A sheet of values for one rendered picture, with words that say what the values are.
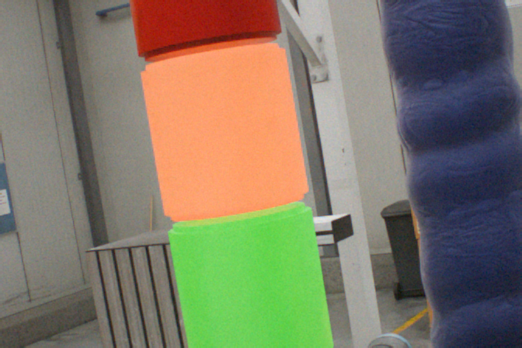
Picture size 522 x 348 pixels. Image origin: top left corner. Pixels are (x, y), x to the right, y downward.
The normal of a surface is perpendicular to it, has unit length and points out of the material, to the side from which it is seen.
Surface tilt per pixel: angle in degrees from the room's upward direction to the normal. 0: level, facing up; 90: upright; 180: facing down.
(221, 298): 90
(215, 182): 90
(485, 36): 101
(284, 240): 90
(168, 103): 90
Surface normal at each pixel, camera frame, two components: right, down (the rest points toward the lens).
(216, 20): 0.14, 0.03
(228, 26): 0.38, -0.01
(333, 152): -0.49, 0.13
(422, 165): -0.85, -0.11
